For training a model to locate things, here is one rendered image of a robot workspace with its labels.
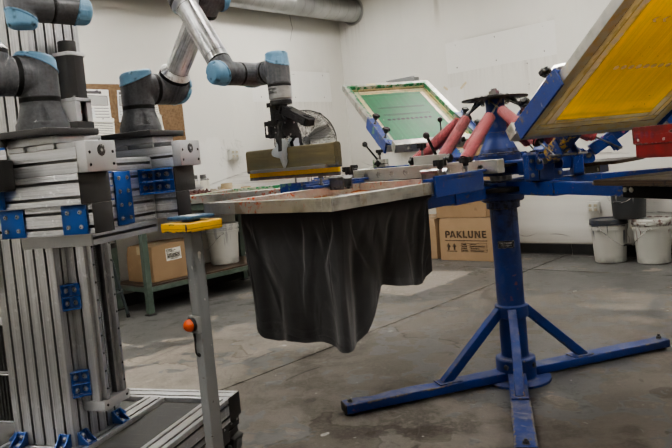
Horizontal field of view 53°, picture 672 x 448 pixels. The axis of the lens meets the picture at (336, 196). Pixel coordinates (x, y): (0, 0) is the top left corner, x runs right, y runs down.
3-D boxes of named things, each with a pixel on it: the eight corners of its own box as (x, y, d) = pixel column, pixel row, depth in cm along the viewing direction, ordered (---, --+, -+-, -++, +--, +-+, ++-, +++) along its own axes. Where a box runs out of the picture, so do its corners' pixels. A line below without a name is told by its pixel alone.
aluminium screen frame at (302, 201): (332, 212, 182) (331, 198, 182) (204, 214, 222) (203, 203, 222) (482, 185, 239) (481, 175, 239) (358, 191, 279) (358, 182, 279)
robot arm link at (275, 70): (276, 54, 217) (293, 50, 211) (279, 88, 218) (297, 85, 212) (257, 53, 212) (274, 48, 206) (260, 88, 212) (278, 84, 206)
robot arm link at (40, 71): (68, 95, 200) (63, 50, 199) (21, 95, 190) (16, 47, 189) (51, 100, 208) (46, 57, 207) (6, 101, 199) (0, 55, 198)
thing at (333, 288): (349, 356, 195) (335, 209, 193) (250, 338, 226) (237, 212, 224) (356, 353, 197) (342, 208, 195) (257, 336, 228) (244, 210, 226)
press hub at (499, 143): (537, 399, 285) (511, 81, 278) (458, 384, 312) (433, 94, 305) (575, 372, 313) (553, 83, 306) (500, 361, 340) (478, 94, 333)
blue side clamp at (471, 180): (436, 197, 217) (434, 176, 216) (424, 198, 220) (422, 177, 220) (484, 189, 238) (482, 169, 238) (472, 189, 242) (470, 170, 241)
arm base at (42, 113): (4, 133, 195) (0, 99, 195) (41, 134, 210) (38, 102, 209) (45, 128, 191) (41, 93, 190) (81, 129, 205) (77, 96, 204)
